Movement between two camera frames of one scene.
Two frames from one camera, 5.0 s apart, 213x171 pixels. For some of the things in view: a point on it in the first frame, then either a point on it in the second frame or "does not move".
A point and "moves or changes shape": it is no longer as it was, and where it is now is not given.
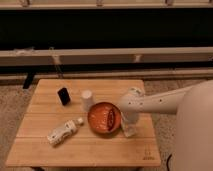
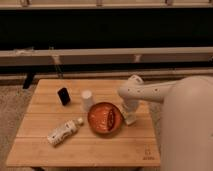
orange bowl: [104, 118] does not move
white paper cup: [86, 100] does not move
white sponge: [130, 129] moves or changes shape
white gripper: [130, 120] → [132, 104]
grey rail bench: [107, 56] does not move
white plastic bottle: [68, 128] does not move
